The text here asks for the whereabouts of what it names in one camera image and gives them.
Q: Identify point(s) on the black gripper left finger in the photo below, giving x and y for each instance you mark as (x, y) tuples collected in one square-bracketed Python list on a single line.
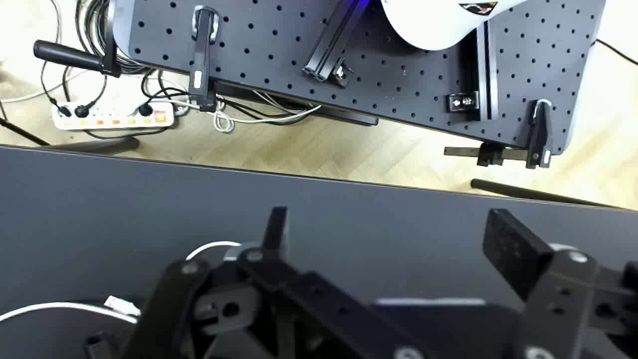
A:
[(170, 300)]

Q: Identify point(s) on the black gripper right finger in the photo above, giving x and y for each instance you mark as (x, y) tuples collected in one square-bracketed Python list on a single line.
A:
[(559, 292)]

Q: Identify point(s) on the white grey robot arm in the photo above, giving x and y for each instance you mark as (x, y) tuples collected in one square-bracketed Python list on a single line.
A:
[(431, 23)]

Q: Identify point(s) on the black bar clamp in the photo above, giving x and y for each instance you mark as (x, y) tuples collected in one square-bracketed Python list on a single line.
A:
[(202, 61), (539, 133)]

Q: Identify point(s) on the white power strip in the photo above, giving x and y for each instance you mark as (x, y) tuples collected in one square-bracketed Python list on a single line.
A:
[(112, 119)]

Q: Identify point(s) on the black perforated pegboard panel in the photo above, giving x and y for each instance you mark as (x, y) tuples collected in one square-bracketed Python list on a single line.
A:
[(266, 41)]

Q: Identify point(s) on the black aluminium extrusion rail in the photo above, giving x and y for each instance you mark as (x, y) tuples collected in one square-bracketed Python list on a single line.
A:
[(332, 41), (487, 73)]

